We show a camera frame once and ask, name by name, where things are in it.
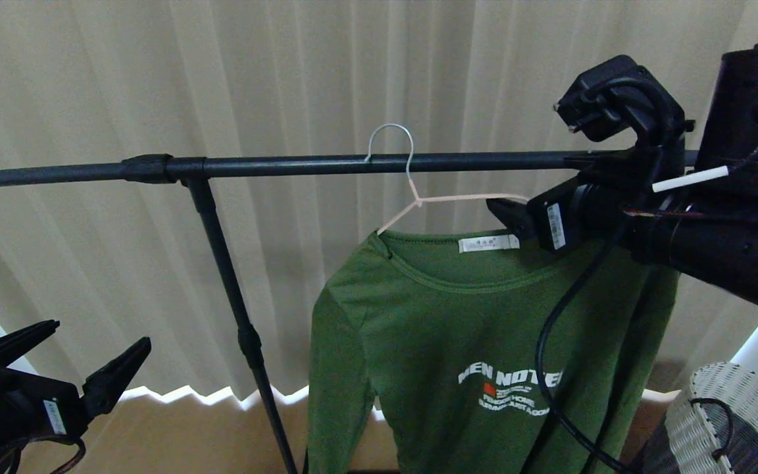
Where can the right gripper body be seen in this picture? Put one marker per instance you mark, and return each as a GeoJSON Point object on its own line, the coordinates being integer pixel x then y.
{"type": "Point", "coordinates": [682, 243]}

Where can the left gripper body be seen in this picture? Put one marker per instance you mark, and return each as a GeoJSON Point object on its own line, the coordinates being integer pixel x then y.
{"type": "Point", "coordinates": [10, 408]}

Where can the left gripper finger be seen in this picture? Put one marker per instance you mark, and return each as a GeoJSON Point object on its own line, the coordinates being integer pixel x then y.
{"type": "Point", "coordinates": [112, 382]}
{"type": "Point", "coordinates": [17, 345]}

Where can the pink clothes hanger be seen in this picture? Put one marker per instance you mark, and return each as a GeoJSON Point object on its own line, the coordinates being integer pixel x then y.
{"type": "Point", "coordinates": [464, 197]}

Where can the green printed T-shirt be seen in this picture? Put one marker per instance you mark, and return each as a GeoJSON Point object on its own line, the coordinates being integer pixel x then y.
{"type": "Point", "coordinates": [431, 329]}

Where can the white laundry basket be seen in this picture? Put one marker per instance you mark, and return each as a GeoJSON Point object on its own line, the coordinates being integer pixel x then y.
{"type": "Point", "coordinates": [747, 408]}

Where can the black clothes rack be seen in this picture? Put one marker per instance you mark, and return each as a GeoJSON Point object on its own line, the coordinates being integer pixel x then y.
{"type": "Point", "coordinates": [287, 164]}

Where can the beige curtain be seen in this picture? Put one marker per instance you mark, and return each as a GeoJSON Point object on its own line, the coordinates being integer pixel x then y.
{"type": "Point", "coordinates": [221, 66]}

